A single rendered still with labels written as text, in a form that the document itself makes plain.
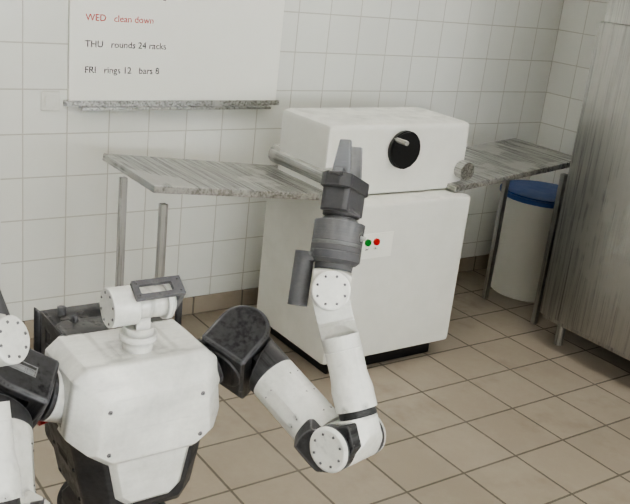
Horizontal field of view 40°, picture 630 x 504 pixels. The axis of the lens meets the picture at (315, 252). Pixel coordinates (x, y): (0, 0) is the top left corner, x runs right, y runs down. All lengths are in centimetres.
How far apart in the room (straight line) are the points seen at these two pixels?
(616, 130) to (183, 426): 336
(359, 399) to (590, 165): 329
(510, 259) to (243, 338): 404
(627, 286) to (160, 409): 336
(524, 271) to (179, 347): 415
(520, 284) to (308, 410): 408
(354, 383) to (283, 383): 14
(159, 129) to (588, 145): 214
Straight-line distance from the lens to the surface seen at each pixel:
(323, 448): 148
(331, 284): 144
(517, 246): 546
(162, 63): 426
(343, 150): 150
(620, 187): 452
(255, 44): 449
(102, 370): 144
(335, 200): 147
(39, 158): 415
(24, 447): 137
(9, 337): 121
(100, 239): 437
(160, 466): 155
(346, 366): 147
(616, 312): 461
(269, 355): 157
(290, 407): 154
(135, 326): 147
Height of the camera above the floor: 189
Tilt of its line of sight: 19 degrees down
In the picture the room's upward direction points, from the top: 6 degrees clockwise
